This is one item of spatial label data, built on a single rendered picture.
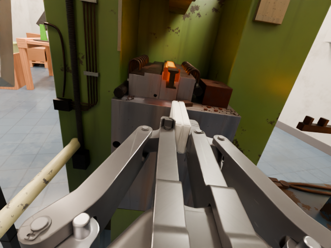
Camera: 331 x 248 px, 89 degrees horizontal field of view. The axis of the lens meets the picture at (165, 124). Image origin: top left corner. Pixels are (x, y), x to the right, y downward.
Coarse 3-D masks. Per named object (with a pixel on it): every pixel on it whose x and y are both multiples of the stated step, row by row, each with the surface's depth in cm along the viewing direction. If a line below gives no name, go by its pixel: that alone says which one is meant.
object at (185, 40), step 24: (144, 0) 82; (168, 0) 82; (216, 0) 82; (144, 24) 86; (168, 24) 86; (192, 24) 86; (216, 24) 86; (144, 48) 91; (168, 48) 91; (192, 48) 91
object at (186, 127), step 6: (180, 102) 20; (180, 108) 18; (186, 114) 17; (186, 120) 15; (186, 126) 14; (186, 132) 15; (180, 138) 15; (186, 138) 15; (180, 144) 15; (186, 144) 15; (180, 150) 15
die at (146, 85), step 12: (132, 72) 53; (144, 72) 50; (156, 72) 53; (180, 72) 60; (132, 84) 51; (144, 84) 51; (156, 84) 51; (180, 84) 51; (192, 84) 51; (144, 96) 53; (168, 96) 53; (180, 96) 53
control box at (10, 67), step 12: (0, 0) 38; (0, 12) 38; (0, 24) 37; (0, 36) 37; (12, 36) 43; (0, 48) 37; (12, 48) 43; (0, 60) 36; (12, 60) 42; (0, 72) 36; (12, 72) 42; (0, 84) 40; (12, 84) 42
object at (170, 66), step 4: (168, 64) 63; (172, 64) 65; (164, 68) 48; (168, 68) 43; (172, 68) 44; (176, 68) 45; (164, 72) 48; (168, 72) 48; (172, 72) 41; (176, 72) 41; (164, 76) 49; (168, 76) 49; (172, 76) 41; (176, 76) 49; (168, 80) 48; (172, 80) 41; (176, 80) 49; (168, 84) 43; (172, 84) 42; (172, 88) 42
